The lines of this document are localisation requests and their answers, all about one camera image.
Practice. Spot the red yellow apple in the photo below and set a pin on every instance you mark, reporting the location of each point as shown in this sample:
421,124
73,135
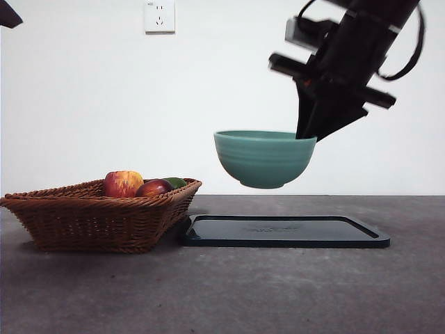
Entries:
121,184

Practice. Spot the teal ribbed bowl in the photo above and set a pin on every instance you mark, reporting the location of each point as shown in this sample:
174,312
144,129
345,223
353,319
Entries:
264,160

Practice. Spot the dark rectangular tray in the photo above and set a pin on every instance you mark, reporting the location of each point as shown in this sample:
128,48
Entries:
278,234

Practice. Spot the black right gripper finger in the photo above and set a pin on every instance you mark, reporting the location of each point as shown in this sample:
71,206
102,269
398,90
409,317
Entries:
303,111
333,118

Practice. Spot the dark red plum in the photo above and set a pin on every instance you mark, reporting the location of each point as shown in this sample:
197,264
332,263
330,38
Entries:
154,188

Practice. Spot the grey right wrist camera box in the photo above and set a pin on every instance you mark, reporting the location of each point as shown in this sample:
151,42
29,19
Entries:
302,31

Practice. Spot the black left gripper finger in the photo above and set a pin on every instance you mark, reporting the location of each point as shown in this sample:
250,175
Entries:
8,14

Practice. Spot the green fruit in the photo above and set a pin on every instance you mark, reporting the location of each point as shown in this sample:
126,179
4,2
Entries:
177,182

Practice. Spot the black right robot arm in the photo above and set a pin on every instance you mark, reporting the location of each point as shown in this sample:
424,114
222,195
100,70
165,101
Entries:
382,7

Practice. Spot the white wall socket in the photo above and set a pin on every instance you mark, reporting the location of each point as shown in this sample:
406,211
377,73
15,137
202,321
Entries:
159,17

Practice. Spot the brown wicker basket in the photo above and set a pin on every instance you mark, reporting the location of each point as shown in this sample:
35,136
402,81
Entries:
97,222

